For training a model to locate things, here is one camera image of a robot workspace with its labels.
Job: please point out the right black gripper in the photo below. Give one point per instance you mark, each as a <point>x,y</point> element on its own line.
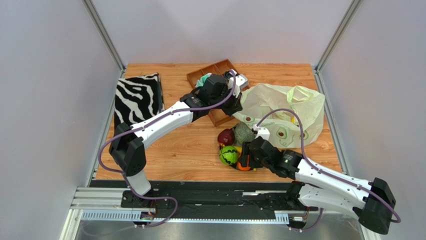
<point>249,154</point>

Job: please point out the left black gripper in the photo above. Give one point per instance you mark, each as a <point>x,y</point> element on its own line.
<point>235,106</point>

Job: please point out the orange fruit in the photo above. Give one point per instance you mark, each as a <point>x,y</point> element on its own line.
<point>243,163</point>

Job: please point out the pale green plastic bag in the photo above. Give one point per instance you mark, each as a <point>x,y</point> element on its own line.
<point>272,106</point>

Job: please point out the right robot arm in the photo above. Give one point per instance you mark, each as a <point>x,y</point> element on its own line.
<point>372,203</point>

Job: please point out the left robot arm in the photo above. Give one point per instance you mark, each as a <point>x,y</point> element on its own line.
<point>129,143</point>

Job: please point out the yellow banana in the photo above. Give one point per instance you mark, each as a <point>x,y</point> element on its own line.
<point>239,149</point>

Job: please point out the green cantaloupe melon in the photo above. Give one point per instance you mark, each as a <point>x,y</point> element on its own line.
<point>243,133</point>

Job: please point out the black fruit plate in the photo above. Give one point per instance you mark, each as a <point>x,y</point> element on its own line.
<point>246,150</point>

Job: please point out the small green watermelon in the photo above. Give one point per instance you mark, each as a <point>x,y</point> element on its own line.
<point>228,155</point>

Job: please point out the dark blue patterned sock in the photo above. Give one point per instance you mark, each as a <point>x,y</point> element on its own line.
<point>227,75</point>

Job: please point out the dark red apple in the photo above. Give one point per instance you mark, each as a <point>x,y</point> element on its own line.
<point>226,138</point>

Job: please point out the brown wooden divider tray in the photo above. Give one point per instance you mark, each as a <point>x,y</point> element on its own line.
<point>217,116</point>

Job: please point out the teal white socks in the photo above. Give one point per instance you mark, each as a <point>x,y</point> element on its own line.
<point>201,81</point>

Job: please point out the zebra pattern cloth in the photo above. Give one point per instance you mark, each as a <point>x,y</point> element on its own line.
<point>137,99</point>

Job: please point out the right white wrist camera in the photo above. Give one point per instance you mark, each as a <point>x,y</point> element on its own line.
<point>261,132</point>

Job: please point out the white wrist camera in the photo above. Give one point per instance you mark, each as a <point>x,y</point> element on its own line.
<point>237,82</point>
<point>261,132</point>

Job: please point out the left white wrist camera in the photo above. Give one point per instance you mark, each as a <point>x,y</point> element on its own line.
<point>237,82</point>

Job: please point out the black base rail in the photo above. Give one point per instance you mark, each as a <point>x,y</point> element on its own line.
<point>191,201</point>

